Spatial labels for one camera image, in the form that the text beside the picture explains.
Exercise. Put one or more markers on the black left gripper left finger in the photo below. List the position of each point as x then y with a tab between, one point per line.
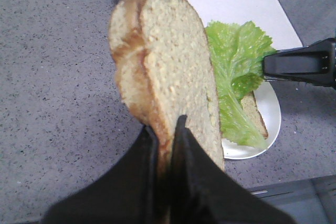
125	194

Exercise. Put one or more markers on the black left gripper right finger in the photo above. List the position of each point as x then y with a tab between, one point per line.
202	193

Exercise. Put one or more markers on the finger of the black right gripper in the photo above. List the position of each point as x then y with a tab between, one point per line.
313	64

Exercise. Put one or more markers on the green lettuce leaf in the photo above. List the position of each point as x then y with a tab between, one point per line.
237	52

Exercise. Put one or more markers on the bread slice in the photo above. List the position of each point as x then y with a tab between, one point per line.
164	71
249	105

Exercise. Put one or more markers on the white round plate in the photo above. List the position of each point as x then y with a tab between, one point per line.
269	109

